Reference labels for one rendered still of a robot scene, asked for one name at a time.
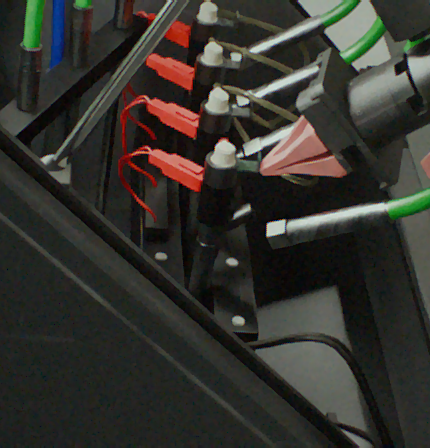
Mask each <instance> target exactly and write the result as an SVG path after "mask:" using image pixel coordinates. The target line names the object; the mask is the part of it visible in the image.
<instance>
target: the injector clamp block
mask: <svg viewBox="0 0 430 448"><path fill-rule="evenodd" d="M164 131H165V152H166V153H167V154H169V155H173V154H176V143H175V128H173V127H171V126H169V125H167V124H165V123H164ZM227 140H228V141H229V143H231V144H232V145H233V146H234V147H235V151H236V146H235V140H234V132H233V124H232V121H231V124H230V128H229V133H228V138H227ZM140 148H142V142H141V126H140V125H138V124H137V123H136V129H135V137H134V143H133V151H132V153H134V152H135V151H137V150H138V149H140ZM131 163H132V164H134V165H135V166H138V167H139V168H141V169H142V154H139V155H134V156H133V157H132V158H131ZM130 189H131V190H132V191H133V192H134V194H135V195H136V196H137V197H138V198H139V199H140V200H141V201H142V202H143V193H142V173H141V172H139V171H138V170H136V169H134V168H133V167H132V166H130ZM167 193H168V215H169V234H168V240H167V241H155V240H144V239H143V206H142V205H141V204H140V203H139V202H138V201H137V200H136V198H135V197H134V196H133V195H132V194H131V193H130V224H131V238H130V240H131V241H132V242H133V243H134V244H135V245H136V246H137V247H138V248H140V249H141V250H142V251H143V252H144V253H145V254H146V255H147V256H148V257H149V258H150V259H151V260H152V261H153V262H154V263H155V264H156V265H159V266H160V267H161V268H162V269H163V270H164V271H165V272H166V273H168V274H169V275H170V276H171V277H172V278H173V279H174V281H175V282H177V283H178V284H179V285H180V286H181V287H182V288H183V289H184V273H183V257H182V240H181V224H180V208H179V191H178V182H177V181H175V180H174V179H172V178H170V177H168V176H167ZM242 205H243V199H242V191H241V184H240V177H239V173H238V178H237V183H236V187H235V191H234V196H233V201H232V206H231V208H234V209H235V208H237V207H240V206H242ZM220 240H221V242H220V247H219V252H218V257H217V258H216V259H215V263H214V267H213V272H212V277H211V282H210V287H209V292H208V297H207V302H206V307H205V308H206V309H207V310H208V311H209V312H210V313H211V314H213V315H214V316H216V317H217V318H218V319H219V320H220V321H221V322H222V323H223V324H224V325H225V326H226V327H227V328H228V329H229V330H230V331H231V332H232V333H233V334H235V335H236V336H237V337H238V338H239V339H241V340H242V341H243V342H245V343H247V342H252V341H257V340H258V337H259V326H258V319H257V312H256V304H255V296H254V289H253V282H252V274H251V266H250V251H249V244H248V237H247V229H246V222H245V223H242V224H241V225H240V226H239V227H237V228H234V229H232V230H230V231H227V232H226V231H225V233H224V234H223V235H221V236H220Z"/></svg>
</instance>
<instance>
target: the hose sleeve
mask: <svg viewBox="0 0 430 448"><path fill-rule="evenodd" d="M388 201H390V199H388V198H386V199H381V200H377V201H370V202H369V203H361V204H359V205H355V206H351V207H347V208H343V209H338V210H334V211H329V212H325V213H321V214H313V215H304V216H301V217H299V218H295V219H290V220H289V221H288V223H287V225H286V232H287V236H288V238H289V240H291V241H292V242H293V243H299V242H303V241H311V240H321V239H323V238H326V237H330V236H335V235H340V234H345V233H349V232H353V231H358V230H363V229H365V230H366V229H370V228H372V227H379V226H381V225H386V224H390V223H394V221H395V220H393V219H392V218H391V217H390V216H389V213H388V207H387V206H388Z"/></svg>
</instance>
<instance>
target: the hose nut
mask: <svg viewBox="0 0 430 448"><path fill-rule="evenodd" d="M289 220H290V219H284V220H280V221H276V222H272V223H268V225H267V239H268V240H269V242H270V244H271V246H272V248H273V249H275V248H280V247H285V246H290V245H295V244H297V243H293V242H292V241H291V240H289V238H288V236H287V232H286V225H287V223H288V221H289Z"/></svg>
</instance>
